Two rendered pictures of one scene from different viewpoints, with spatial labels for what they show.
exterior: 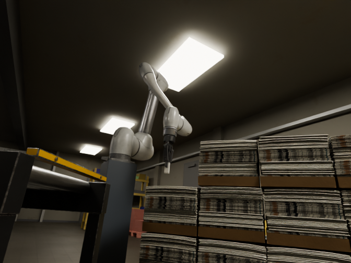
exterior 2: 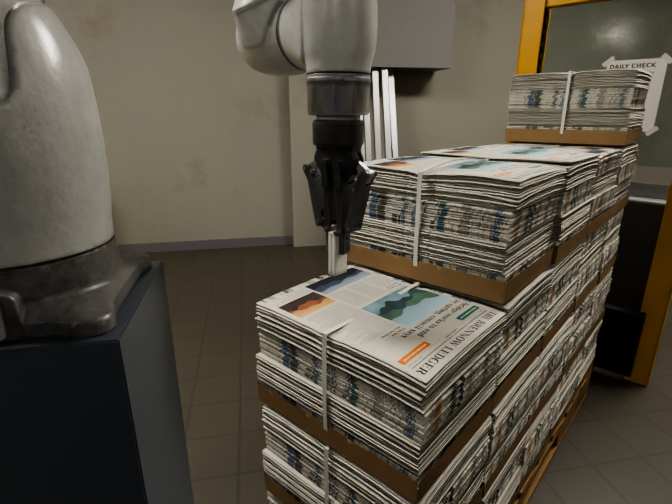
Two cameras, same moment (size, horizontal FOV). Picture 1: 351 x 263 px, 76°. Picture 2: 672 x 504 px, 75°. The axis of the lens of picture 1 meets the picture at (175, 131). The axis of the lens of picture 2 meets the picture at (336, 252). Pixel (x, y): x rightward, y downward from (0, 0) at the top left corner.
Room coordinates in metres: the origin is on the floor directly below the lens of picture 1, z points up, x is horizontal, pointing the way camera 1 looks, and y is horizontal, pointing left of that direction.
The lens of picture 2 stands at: (1.17, 0.66, 1.18)
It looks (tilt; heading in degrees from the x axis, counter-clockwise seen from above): 18 degrees down; 289
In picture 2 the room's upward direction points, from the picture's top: straight up
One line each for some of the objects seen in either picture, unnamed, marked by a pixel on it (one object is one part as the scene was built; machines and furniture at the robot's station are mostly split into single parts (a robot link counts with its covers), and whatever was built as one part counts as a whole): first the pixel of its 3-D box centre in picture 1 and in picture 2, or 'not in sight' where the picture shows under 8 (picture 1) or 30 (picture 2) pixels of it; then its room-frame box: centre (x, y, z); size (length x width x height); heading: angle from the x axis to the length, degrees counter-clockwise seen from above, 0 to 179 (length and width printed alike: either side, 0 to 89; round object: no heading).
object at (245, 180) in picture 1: (229, 183); (494, 264); (1.14, -0.29, 0.86); 0.29 x 0.16 x 0.04; 68
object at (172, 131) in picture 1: (170, 133); (338, 98); (1.39, 0.04, 1.19); 0.09 x 0.09 x 0.06
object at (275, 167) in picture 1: (290, 169); (502, 198); (1.13, -0.60, 0.95); 0.38 x 0.29 x 0.23; 158
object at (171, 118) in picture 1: (172, 118); (332, 14); (1.40, 0.03, 1.30); 0.13 x 0.11 x 0.16; 147
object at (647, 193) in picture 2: not in sight; (592, 260); (0.60, -1.89, 0.40); 0.70 x 0.55 x 0.80; 158
